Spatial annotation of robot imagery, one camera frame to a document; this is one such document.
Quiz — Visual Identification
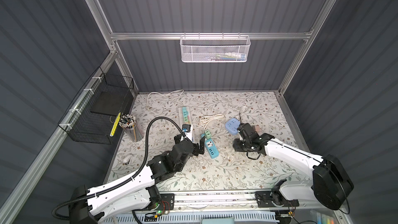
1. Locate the teal power strip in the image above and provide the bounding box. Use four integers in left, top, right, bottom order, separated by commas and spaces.
201, 134, 219, 159

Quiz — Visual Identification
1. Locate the white multicolour power strip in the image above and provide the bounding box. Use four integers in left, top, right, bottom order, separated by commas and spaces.
178, 106, 194, 143

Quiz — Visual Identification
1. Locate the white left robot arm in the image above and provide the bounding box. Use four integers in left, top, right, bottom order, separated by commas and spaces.
51, 117, 205, 224

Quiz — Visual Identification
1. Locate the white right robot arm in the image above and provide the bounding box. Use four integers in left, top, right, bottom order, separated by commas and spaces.
233, 123, 354, 211

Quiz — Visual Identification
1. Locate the brown pink plug cube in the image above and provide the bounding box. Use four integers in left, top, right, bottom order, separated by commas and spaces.
254, 125, 262, 133

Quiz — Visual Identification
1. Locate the blue square power socket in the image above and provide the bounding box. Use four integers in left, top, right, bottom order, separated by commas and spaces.
225, 118, 240, 135

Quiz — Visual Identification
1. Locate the clear cup of pencils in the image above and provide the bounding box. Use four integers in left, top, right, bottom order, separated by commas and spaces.
119, 114, 144, 142

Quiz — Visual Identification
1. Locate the yellow ruler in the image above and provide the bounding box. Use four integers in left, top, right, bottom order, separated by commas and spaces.
109, 112, 121, 137

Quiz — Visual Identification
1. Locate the coiled white cable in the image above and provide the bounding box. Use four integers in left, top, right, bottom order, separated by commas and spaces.
199, 113, 225, 131

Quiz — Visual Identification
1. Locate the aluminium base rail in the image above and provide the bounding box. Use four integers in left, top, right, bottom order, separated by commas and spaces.
86, 187, 340, 214

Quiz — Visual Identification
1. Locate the white power strip cable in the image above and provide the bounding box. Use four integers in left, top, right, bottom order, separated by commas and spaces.
145, 89, 186, 108

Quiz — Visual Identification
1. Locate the black wire mesh basket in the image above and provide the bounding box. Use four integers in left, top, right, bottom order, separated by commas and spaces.
59, 69, 135, 145

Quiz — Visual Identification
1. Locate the white wire mesh basket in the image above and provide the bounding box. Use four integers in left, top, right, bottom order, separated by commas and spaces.
179, 35, 251, 63

